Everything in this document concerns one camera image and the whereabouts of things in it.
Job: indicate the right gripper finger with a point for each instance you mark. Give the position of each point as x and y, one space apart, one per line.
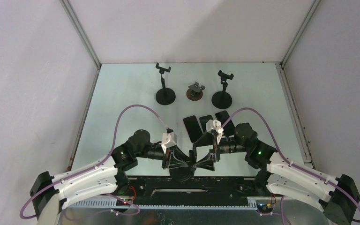
208 162
205 140

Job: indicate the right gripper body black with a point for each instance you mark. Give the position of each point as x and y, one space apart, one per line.
227 146

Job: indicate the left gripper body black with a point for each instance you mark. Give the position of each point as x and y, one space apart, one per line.
159 153

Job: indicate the black smartphone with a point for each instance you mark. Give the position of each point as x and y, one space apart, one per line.
223 116

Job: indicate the black phone pink case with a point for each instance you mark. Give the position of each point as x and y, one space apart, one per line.
193 128

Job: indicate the small teal phone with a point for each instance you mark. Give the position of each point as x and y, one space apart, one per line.
203 121

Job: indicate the black round-base phone stand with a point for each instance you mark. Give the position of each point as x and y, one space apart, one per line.
222 99

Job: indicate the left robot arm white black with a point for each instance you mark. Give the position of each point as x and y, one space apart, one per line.
106 175

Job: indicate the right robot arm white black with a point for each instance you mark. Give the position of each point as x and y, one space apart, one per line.
335 197

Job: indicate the brown round phone stand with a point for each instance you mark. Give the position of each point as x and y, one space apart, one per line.
195 91

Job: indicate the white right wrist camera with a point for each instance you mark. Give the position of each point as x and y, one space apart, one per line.
214 127

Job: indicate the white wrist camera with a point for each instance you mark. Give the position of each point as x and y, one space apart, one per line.
214 127
169 139

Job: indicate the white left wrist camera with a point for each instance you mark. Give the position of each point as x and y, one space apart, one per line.
169 139

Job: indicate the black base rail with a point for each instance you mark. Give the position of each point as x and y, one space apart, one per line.
197 191

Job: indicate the grey cable duct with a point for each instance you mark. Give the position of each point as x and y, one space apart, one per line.
106 203

